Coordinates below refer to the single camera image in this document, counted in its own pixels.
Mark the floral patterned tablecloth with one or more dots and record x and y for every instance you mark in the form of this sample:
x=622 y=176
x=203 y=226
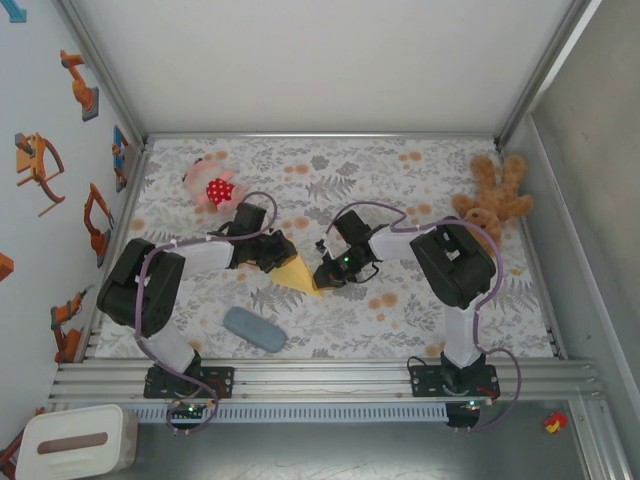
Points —
x=350 y=325

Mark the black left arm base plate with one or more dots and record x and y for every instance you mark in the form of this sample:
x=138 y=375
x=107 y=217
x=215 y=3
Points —
x=222 y=382

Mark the small red yellow toy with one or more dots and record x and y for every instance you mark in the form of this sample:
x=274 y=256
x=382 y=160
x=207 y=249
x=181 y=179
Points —
x=555 y=424

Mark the aluminium frame post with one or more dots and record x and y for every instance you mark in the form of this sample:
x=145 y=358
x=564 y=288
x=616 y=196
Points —
x=102 y=70
x=547 y=65

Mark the aluminium front rail beam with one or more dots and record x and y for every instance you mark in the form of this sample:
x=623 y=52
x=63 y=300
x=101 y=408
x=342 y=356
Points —
x=320 y=385

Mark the pink plush toy red dress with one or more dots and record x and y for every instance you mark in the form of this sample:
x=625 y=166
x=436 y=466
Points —
x=215 y=187

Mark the blue-grey glasses case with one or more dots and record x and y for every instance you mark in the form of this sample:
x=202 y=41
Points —
x=255 y=330

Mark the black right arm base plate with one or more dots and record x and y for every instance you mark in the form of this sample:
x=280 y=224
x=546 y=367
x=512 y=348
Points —
x=425 y=382

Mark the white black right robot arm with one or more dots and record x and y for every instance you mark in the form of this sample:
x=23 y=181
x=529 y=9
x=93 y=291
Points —
x=450 y=265

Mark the aluminium side rail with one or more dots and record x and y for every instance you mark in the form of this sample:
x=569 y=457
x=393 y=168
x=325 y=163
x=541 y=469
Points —
x=544 y=300
x=131 y=195

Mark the white tissue box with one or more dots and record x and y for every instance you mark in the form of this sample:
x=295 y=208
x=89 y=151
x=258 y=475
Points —
x=75 y=445

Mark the yellow cloth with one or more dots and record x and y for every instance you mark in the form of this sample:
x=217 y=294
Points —
x=297 y=275

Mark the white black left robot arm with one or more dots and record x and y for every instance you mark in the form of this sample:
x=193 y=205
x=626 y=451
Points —
x=200 y=257

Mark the brown teddy bear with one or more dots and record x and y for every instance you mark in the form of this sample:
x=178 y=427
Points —
x=500 y=195

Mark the blue wall sticker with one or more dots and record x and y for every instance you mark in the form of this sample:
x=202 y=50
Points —
x=15 y=11

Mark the aluminium back rail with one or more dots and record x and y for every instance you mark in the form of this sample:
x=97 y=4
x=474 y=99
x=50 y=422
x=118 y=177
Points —
x=320 y=135

